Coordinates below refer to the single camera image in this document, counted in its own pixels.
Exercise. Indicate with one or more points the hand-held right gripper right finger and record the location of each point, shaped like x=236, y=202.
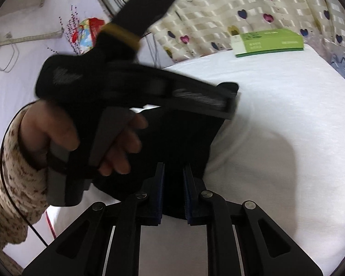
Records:
x=188, y=198

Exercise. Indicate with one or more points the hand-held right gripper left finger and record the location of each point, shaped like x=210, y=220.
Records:
x=159, y=198

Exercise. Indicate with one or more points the black pants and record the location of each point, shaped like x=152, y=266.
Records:
x=178, y=138

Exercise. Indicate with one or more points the person's left forearm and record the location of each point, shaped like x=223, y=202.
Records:
x=14, y=192

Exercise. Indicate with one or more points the person's left hand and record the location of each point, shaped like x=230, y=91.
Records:
x=51, y=123

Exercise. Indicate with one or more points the red snack bag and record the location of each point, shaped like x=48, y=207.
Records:
x=86, y=34

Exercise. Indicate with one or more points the dried decorative branch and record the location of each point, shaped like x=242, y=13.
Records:
x=73, y=23

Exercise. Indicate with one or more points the heart-print curtain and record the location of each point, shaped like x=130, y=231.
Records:
x=233, y=3

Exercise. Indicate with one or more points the green cardboard box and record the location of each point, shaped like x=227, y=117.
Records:
x=270, y=44

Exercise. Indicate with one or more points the blue plastic bag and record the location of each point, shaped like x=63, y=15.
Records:
x=343, y=63

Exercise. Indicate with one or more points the white wall conduit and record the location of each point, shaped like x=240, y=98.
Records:
x=26, y=38

